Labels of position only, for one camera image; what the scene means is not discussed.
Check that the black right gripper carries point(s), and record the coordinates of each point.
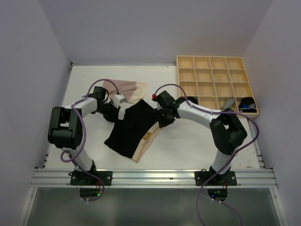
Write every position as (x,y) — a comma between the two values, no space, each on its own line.
(162,122)

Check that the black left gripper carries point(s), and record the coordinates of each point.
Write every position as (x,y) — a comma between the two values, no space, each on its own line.
(114,117)

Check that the black underwear tan waistband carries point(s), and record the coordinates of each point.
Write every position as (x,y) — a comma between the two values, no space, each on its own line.
(133,135)

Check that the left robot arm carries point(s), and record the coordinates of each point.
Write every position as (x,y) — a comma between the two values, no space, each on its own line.
(67,130)

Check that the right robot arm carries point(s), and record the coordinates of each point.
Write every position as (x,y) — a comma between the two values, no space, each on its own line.
(227,131)

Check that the dark rolled underwear in tray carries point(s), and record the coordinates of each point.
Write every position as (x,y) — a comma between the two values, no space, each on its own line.
(193,100)

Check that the pink beige underwear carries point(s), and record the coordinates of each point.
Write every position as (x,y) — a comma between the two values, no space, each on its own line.
(133,91)

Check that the black blue rolled underwear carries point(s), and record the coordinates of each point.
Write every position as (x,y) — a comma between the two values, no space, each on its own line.
(247,105)

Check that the wooden compartment tray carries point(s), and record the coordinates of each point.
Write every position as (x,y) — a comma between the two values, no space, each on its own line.
(213,79)

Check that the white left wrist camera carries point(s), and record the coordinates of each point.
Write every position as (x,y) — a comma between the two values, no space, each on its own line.
(118,99)

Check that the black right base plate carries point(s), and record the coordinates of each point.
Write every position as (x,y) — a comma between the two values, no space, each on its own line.
(229,178)

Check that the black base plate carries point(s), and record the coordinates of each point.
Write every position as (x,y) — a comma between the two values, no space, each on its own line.
(229,178)
(97,178)

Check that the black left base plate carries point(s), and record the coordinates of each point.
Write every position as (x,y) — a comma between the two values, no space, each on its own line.
(97,178)

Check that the aluminium front rail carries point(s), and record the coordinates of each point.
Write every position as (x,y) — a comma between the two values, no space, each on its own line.
(129,178)

